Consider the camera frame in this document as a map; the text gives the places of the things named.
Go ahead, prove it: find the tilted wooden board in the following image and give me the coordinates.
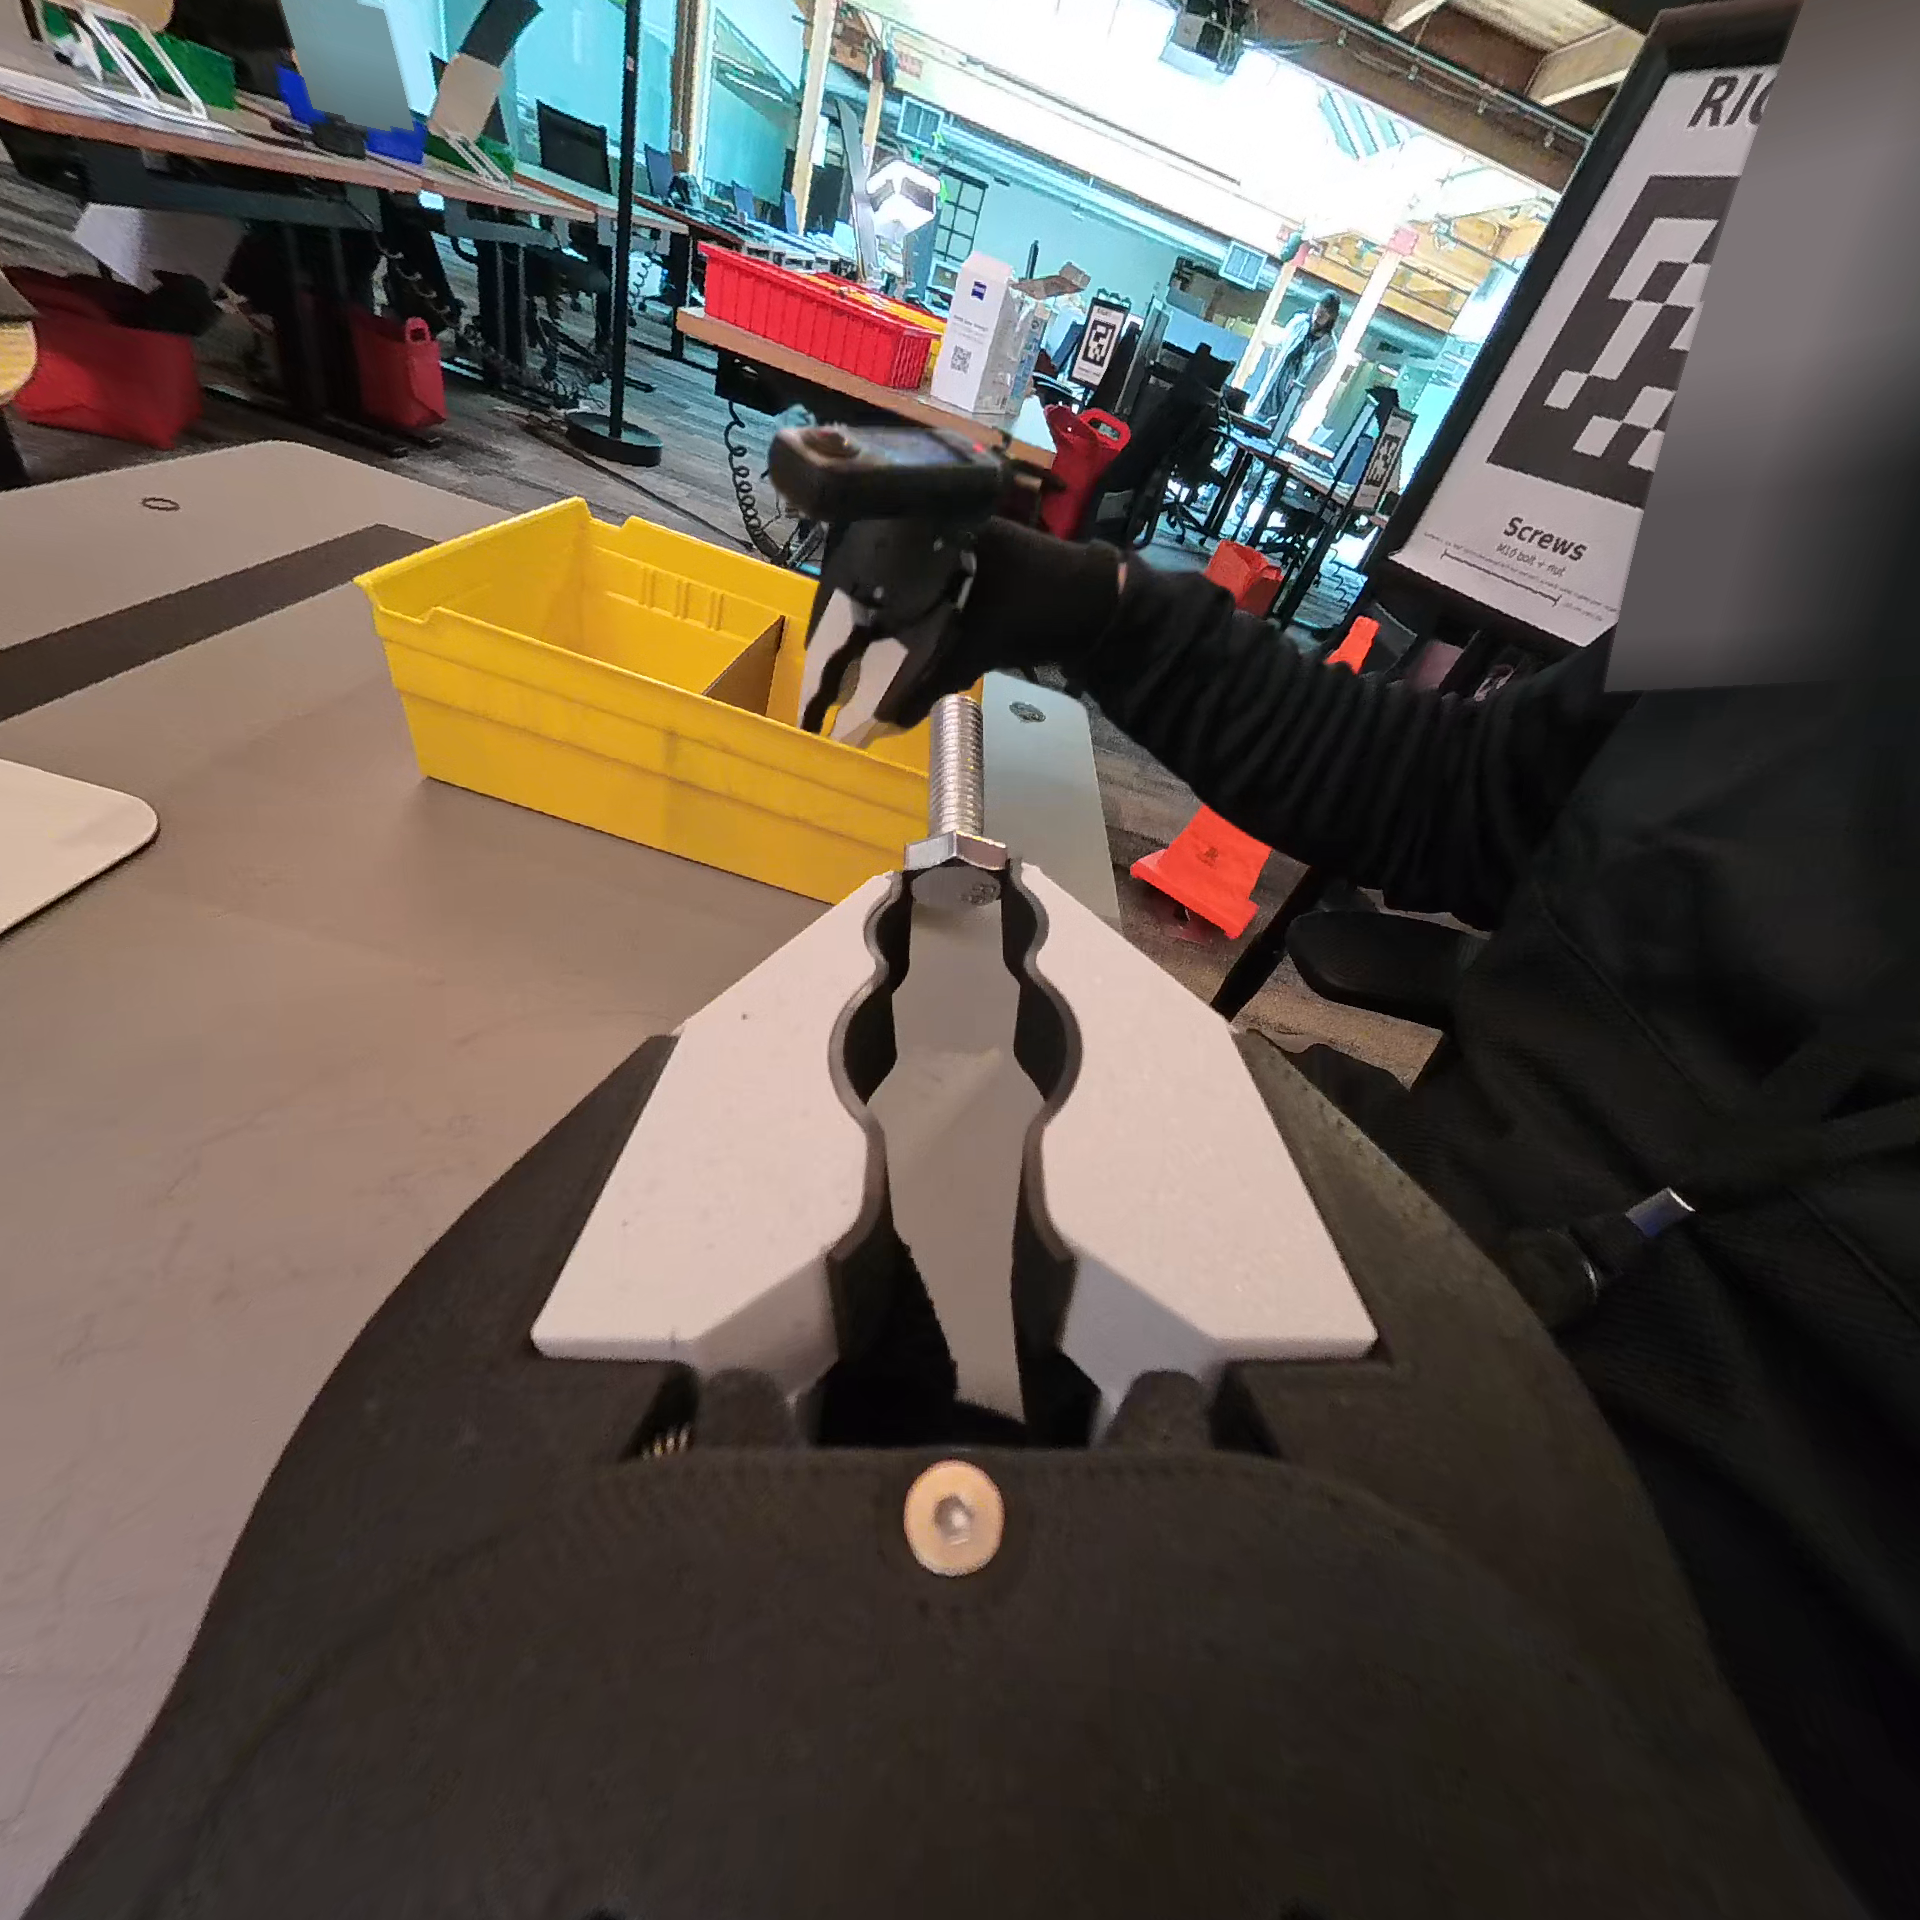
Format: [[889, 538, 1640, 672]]
[[426, 0, 541, 171]]

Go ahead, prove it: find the black badge reel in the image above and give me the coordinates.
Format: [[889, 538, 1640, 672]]
[[1514, 1184, 1699, 1330]]

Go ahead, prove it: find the framed marker sign board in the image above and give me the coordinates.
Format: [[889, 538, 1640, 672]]
[[1377, 6, 1793, 650]]

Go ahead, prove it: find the silver hex bolt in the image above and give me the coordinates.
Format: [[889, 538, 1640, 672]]
[[904, 694, 1009, 907]]

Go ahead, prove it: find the blue storage bin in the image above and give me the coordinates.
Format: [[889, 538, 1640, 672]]
[[276, 67, 430, 165]]

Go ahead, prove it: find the black floor pole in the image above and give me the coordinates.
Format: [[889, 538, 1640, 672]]
[[560, 0, 666, 468]]

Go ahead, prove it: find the brown edged desk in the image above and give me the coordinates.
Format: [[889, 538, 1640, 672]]
[[674, 308, 1062, 470], [0, 80, 602, 455]]

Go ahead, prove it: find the black bin divider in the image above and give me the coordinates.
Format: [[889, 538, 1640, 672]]
[[701, 612, 791, 726]]

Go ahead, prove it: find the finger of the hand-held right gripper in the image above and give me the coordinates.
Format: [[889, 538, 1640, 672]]
[[799, 585, 863, 738], [831, 629, 942, 752]]

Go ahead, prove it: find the person's right forearm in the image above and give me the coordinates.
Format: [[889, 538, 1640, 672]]
[[1081, 554, 1629, 934]]

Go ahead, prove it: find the black easel stand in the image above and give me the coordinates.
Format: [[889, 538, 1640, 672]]
[[1319, 561, 1605, 706]]

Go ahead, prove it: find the white plastic bag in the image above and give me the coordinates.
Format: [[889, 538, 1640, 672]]
[[75, 201, 251, 294]]

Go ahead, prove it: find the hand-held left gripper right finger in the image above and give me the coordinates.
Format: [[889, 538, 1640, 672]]
[[1005, 859, 1380, 1445]]

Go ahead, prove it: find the green storage bin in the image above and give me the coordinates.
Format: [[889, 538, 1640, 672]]
[[42, 0, 238, 117]]

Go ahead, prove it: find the red storage bin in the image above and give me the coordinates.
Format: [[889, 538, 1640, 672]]
[[699, 242, 949, 392]]

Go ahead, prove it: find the dark table slot cover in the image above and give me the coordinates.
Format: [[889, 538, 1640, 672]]
[[0, 526, 441, 726]]

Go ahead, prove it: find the white board stand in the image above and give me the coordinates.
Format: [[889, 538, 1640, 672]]
[[0, 760, 159, 934]]

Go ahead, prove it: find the person's right hand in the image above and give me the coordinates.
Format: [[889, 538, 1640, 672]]
[[937, 518, 1131, 711]]

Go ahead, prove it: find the yellow storage bin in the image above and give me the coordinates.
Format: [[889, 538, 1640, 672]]
[[355, 498, 995, 906]]

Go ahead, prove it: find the white carton box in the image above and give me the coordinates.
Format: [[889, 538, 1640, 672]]
[[931, 255, 1046, 420]]

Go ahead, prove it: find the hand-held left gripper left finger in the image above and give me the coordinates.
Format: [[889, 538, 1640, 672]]
[[529, 871, 961, 1445]]

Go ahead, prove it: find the red bag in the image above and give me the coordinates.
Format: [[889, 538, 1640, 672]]
[[347, 308, 450, 434], [1041, 405, 1131, 542], [6, 270, 206, 453]]

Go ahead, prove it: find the black office chair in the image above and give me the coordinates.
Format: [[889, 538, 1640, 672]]
[[1110, 345, 1251, 551]]

